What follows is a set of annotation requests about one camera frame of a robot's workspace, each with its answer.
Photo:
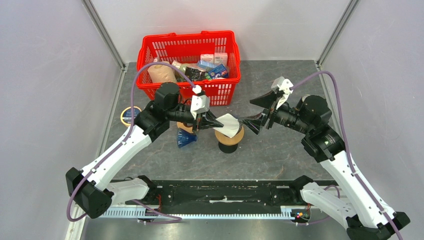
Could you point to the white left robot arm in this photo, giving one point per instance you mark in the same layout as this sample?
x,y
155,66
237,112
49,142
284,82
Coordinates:
x,y
90,187

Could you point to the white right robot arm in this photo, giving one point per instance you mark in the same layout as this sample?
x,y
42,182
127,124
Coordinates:
x,y
366,216

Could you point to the blue toothpaste box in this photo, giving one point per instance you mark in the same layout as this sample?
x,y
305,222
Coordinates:
x,y
219,72

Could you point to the white paper coffee filter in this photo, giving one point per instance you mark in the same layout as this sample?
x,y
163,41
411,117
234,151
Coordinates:
x,y
230,126

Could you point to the light blue small box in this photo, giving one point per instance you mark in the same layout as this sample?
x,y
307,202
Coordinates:
x,y
206,65

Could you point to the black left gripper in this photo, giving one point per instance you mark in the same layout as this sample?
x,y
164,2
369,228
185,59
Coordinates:
x,y
207,120

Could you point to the green glass bottle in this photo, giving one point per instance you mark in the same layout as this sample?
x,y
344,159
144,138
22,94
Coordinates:
x,y
182,66

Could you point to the beige paper roll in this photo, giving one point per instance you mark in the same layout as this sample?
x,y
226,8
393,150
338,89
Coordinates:
x,y
161,73

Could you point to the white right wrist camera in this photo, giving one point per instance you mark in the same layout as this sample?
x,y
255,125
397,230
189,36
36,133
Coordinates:
x,y
282,87

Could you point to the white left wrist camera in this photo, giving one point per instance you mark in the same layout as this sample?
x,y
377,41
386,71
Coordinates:
x,y
200,103

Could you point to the slotted aluminium cable rail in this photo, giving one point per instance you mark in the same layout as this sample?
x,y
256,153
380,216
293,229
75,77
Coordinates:
x,y
139,212

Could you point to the white pink small box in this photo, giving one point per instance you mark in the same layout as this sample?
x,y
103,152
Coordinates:
x,y
207,57

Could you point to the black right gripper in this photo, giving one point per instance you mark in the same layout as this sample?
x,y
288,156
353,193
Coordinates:
x,y
267,100

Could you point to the blue ribbed dripper cone left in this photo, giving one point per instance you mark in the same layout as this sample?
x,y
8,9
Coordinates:
x,y
184,138

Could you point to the white red carton box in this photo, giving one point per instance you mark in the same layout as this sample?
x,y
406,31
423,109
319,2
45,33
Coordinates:
x,y
220,58

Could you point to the red plastic shopping basket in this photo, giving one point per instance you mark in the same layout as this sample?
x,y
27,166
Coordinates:
x,y
188,48

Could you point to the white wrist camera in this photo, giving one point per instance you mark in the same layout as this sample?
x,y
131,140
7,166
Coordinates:
x,y
282,87
200,103

